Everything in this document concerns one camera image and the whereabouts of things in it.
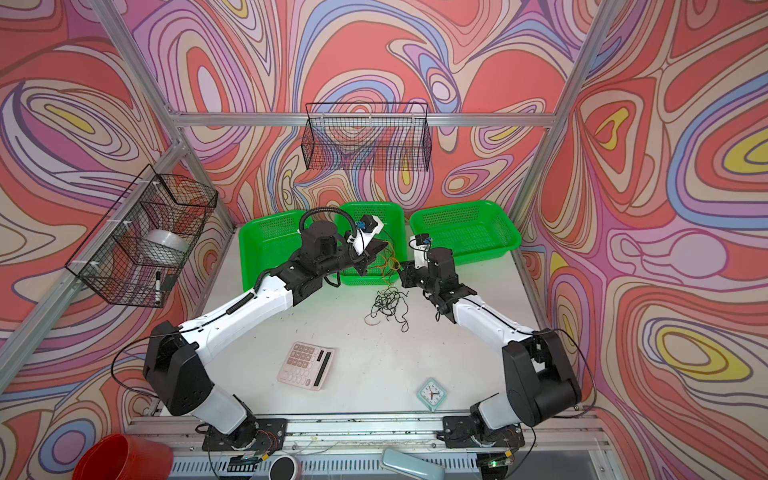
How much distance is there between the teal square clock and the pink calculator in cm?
27

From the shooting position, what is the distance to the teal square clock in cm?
78

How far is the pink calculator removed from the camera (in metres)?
0.81
